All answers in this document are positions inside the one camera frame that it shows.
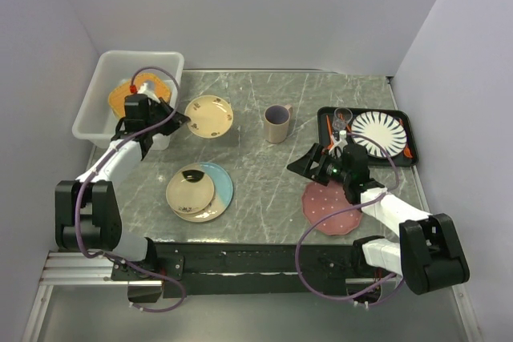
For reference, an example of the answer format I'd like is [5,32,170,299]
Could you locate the beige blue large plate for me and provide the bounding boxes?
[174,162,234,223]

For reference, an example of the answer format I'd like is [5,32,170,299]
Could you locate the orange utensil on tray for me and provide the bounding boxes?
[403,145,414,159]

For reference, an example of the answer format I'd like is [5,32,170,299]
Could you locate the orange chopsticks on tray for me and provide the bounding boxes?
[327,117,350,145]

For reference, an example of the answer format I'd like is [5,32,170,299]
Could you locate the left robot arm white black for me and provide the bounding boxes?
[55,94,190,280]

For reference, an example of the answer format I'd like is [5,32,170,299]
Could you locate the small beige black-stroke plate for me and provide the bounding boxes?
[166,163,215,214]

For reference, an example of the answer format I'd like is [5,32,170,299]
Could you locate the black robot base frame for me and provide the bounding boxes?
[111,243,389,304]

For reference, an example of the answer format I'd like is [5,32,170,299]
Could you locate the small clear glass cup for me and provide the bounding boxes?
[332,107,353,131]

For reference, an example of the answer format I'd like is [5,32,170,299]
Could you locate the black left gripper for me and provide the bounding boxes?
[145,97,190,136]

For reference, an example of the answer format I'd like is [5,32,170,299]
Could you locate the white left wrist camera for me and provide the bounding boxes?
[129,80,159,100]

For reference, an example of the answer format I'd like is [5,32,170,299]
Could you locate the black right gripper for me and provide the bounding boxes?
[287,143,351,187]

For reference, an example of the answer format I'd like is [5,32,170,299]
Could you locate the white blue striped plate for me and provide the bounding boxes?
[350,111,407,159]

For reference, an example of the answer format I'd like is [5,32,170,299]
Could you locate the pink scalloped plate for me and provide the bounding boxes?
[301,181,363,235]

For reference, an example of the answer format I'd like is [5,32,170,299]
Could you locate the pink beige mug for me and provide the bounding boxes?
[264,104,293,144]

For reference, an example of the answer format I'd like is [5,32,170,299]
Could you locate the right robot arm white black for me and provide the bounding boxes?
[287,143,470,295]

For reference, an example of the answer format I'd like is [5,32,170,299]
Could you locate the translucent white plastic bin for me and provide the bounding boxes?
[72,50,184,149]

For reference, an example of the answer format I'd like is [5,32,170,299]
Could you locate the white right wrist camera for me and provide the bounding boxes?
[328,130,348,159]

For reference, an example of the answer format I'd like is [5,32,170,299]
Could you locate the wooden bamboo tray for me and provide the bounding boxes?
[108,72,172,119]

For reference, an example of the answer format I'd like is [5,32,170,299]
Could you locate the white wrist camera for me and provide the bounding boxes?
[129,80,159,100]
[328,130,348,159]

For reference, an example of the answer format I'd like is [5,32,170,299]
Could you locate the beige flower plate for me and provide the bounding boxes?
[184,95,234,139]

